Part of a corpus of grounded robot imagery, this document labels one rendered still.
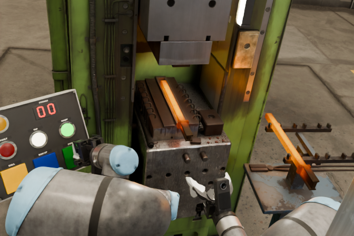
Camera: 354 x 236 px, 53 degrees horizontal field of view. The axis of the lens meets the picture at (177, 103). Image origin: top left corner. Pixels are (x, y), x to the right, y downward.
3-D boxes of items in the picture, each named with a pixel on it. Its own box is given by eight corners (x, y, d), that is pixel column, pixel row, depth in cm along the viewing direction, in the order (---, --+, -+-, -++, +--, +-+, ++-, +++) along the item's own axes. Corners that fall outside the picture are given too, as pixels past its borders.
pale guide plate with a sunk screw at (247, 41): (251, 68, 158) (259, 31, 150) (233, 68, 156) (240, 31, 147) (249, 66, 160) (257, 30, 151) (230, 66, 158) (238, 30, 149)
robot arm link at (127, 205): (179, 188, 52) (181, 185, 100) (107, 176, 53) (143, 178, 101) (167, 272, 50) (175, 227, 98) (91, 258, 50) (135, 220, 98)
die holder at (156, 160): (216, 213, 178) (232, 143, 155) (141, 224, 168) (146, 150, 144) (184, 144, 223) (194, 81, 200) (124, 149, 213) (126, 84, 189)
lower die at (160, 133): (196, 137, 156) (199, 121, 151) (152, 141, 150) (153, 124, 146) (172, 89, 190) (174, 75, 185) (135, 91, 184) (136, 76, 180)
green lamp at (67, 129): (74, 137, 123) (74, 126, 121) (60, 138, 122) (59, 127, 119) (74, 131, 125) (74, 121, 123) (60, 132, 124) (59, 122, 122)
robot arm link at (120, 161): (111, 177, 90) (117, 144, 91) (93, 171, 99) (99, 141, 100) (137, 180, 95) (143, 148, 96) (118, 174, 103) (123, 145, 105)
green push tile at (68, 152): (88, 162, 126) (82, 141, 125) (68, 169, 122) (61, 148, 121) (86, 161, 127) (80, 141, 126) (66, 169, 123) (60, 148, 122)
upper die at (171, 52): (208, 64, 137) (212, 41, 132) (158, 65, 132) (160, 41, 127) (179, 26, 171) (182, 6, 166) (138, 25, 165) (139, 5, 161)
